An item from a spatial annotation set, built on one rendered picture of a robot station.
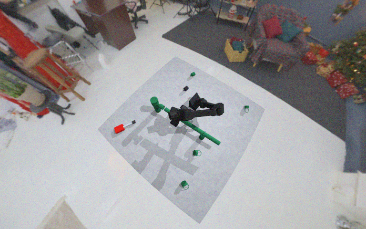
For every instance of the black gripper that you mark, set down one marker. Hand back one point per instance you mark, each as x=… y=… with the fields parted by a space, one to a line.
x=176 y=121

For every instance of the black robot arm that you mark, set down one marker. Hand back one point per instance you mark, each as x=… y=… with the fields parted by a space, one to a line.
x=188 y=114

